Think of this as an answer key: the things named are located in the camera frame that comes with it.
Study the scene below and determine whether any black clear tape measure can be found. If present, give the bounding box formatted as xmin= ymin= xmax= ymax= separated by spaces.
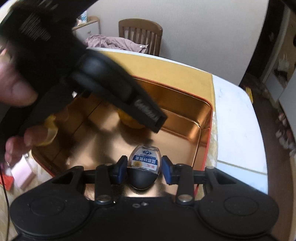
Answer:
xmin=126 ymin=145 xmax=162 ymax=190

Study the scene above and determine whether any red metal tin box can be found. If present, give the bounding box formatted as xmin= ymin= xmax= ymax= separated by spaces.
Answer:
xmin=32 ymin=78 xmax=213 ymax=176

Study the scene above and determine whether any yellow white cylinder bottle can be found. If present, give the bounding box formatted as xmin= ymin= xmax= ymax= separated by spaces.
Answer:
xmin=35 ymin=115 xmax=58 ymax=147

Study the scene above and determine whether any red candy wrapper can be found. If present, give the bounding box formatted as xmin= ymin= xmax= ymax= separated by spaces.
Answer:
xmin=0 ymin=174 xmax=14 ymax=191

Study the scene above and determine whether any orange fruit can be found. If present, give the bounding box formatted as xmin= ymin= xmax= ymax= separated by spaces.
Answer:
xmin=117 ymin=109 xmax=145 ymax=129

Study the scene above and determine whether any pink sticky note pad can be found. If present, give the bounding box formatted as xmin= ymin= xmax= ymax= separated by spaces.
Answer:
xmin=11 ymin=156 xmax=36 ymax=190

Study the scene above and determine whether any person's left hand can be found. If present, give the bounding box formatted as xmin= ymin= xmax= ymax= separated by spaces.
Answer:
xmin=0 ymin=47 xmax=58 ymax=164

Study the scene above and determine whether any white side cabinet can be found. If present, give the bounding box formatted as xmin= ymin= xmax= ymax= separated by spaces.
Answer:
xmin=72 ymin=16 xmax=101 ymax=42

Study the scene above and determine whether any pink cloth on chair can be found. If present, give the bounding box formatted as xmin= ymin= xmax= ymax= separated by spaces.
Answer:
xmin=83 ymin=35 xmax=148 ymax=54

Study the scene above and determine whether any yellow patterned tablecloth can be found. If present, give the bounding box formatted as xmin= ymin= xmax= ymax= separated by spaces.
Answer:
xmin=0 ymin=51 xmax=219 ymax=241

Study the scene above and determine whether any wooden chair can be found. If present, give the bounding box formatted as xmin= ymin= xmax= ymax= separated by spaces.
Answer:
xmin=118 ymin=19 xmax=163 ymax=56

